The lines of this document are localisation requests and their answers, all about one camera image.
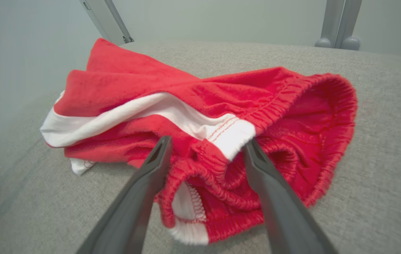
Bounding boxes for grey post with round feet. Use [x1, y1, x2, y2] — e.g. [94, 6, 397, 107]
[315, 0, 362, 50]

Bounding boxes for red shorts with white trim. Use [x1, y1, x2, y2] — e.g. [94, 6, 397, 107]
[40, 38, 358, 246]

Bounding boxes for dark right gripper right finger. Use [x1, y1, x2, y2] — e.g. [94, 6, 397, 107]
[243, 138, 338, 254]

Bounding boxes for slanted grey metal frame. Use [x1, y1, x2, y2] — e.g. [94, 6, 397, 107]
[79, 0, 135, 46]

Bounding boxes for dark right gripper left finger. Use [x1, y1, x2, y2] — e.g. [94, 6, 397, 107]
[76, 136, 173, 254]

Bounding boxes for grey fabric sofa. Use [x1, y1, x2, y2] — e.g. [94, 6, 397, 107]
[0, 41, 401, 254]

